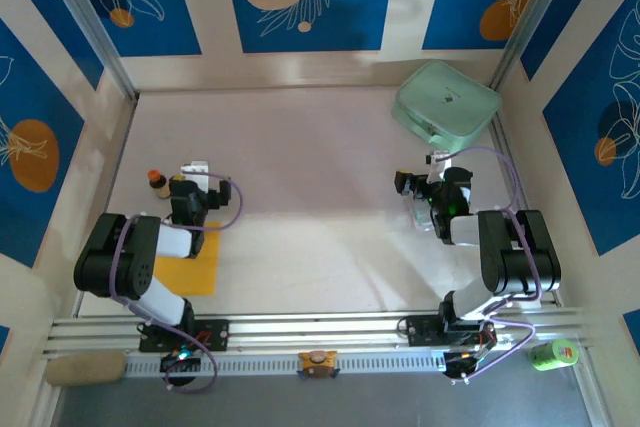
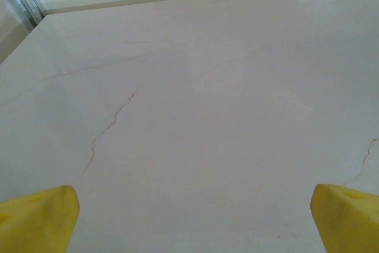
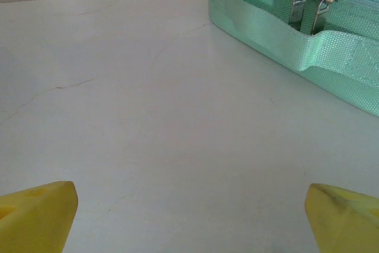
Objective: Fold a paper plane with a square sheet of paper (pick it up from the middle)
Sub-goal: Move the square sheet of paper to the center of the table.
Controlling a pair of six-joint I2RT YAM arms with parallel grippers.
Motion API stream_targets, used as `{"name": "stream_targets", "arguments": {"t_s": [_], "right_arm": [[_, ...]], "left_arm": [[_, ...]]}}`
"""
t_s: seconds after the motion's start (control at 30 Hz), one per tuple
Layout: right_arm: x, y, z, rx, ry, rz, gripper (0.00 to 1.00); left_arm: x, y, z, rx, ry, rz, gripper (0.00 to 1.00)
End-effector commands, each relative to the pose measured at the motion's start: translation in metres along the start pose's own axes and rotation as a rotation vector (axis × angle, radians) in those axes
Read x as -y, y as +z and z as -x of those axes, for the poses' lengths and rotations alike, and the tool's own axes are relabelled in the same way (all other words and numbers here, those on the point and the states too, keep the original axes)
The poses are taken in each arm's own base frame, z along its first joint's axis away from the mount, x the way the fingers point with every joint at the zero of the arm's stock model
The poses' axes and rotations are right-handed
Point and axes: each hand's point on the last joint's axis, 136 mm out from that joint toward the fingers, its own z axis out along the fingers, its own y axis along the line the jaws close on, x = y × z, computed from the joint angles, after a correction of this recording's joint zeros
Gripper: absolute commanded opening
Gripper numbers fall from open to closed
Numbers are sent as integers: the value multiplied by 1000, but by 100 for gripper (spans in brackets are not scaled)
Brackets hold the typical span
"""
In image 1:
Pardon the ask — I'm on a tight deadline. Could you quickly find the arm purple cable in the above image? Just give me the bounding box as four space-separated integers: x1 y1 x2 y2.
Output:
437 145 544 388
108 172 245 394

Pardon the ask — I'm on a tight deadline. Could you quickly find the black controller board with wires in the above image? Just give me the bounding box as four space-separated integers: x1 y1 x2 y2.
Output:
443 350 485 387
159 349 202 374

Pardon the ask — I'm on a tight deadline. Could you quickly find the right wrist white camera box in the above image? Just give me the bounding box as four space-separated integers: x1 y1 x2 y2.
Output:
424 149 451 171

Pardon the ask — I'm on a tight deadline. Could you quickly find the clear plastic container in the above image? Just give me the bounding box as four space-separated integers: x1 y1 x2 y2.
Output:
410 194 437 234

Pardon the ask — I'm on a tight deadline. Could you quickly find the white slotted cable duct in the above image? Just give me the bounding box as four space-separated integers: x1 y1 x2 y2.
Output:
122 350 451 379

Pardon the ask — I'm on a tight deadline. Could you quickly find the small brown bottle orange cap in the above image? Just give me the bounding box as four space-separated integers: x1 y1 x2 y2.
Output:
147 169 174 202

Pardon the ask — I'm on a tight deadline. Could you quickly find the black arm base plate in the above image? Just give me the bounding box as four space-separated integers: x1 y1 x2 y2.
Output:
138 317 231 353
399 314 499 348

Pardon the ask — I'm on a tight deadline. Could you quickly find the aluminium frame post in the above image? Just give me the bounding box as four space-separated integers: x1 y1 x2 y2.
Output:
489 0 584 91
37 0 139 101

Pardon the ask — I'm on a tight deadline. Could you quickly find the long aluminium mounting rail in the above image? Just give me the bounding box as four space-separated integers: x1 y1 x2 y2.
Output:
42 306 596 361

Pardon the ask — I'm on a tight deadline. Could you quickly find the mint green zip pouch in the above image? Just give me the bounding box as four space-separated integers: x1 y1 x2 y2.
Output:
390 60 503 157

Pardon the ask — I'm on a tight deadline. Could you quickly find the green cup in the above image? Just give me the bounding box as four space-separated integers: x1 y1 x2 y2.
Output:
528 338 580 372

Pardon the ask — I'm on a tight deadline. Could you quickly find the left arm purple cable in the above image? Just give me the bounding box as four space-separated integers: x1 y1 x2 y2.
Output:
108 172 245 394

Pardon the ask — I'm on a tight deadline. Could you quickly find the aluminium side rail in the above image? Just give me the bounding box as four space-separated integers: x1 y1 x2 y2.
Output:
488 111 561 308

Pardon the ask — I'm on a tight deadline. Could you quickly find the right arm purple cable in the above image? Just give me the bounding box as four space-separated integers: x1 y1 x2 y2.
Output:
437 145 544 388

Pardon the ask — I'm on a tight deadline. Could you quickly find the yellow paper sheet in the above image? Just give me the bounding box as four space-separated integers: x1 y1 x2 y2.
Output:
152 220 223 297

